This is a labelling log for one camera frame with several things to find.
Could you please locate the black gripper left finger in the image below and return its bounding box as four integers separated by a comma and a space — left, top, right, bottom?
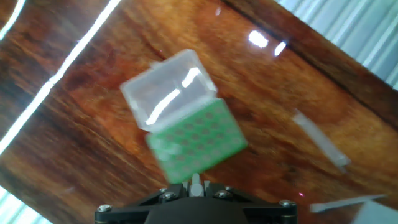
94, 182, 190, 224

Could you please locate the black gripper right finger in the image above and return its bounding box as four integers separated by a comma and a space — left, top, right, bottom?
203, 181, 299, 224

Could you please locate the glossy brown wooden board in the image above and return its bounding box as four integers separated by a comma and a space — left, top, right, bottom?
0, 0, 398, 224

